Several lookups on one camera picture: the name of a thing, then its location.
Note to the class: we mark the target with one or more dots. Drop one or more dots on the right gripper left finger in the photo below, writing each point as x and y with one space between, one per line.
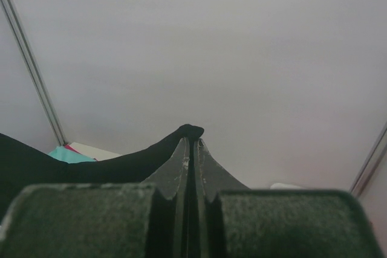
101 220

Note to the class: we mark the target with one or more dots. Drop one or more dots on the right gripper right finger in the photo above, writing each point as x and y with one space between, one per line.
231 220

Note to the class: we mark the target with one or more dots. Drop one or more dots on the black t-shirt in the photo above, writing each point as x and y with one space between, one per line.
22 165

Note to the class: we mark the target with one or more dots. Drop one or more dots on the white plastic basket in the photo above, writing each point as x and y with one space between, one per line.
282 186

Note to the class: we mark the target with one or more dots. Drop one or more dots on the folded teal t-shirt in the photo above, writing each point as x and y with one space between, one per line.
68 155

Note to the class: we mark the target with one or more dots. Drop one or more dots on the right aluminium frame post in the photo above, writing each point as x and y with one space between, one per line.
370 165

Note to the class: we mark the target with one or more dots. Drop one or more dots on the aluminium frame post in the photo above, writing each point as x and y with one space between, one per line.
17 28
370 165

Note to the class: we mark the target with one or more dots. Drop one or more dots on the left aluminium frame post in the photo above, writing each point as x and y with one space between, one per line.
17 28

